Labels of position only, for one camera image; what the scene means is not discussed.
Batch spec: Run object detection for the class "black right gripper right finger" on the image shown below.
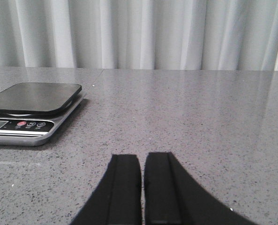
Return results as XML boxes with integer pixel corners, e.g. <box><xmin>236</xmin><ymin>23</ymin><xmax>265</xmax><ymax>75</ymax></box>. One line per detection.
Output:
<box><xmin>144</xmin><ymin>152</ymin><xmax>253</xmax><ymax>225</ymax></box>

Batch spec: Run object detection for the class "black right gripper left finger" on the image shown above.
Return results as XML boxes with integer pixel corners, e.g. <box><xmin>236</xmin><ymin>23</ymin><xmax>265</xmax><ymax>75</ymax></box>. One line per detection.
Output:
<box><xmin>71</xmin><ymin>154</ymin><xmax>142</xmax><ymax>225</ymax></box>

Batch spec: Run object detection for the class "white pleated curtain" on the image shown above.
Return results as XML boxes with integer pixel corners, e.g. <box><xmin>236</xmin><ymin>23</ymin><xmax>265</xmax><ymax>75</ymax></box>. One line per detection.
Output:
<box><xmin>0</xmin><ymin>0</ymin><xmax>278</xmax><ymax>71</ymax></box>

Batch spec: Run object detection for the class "silver black kitchen scale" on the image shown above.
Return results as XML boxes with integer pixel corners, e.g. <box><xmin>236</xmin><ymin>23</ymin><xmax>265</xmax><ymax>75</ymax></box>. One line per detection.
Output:
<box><xmin>0</xmin><ymin>82</ymin><xmax>85</xmax><ymax>146</ymax></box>

